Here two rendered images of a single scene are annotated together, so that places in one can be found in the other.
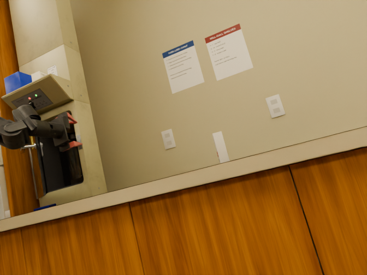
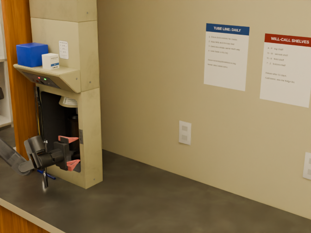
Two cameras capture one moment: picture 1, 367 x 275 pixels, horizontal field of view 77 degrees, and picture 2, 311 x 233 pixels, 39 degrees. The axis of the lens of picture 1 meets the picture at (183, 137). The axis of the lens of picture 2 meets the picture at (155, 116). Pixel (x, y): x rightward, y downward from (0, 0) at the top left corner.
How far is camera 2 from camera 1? 1.23 m
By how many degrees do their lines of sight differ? 34
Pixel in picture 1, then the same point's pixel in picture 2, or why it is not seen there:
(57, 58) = (69, 34)
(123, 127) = (140, 90)
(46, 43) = (60, 9)
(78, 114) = (84, 108)
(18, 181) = not seen: hidden behind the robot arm
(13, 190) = (21, 151)
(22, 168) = (29, 128)
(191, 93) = (226, 95)
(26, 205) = not seen: hidden behind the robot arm
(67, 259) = not seen: outside the picture
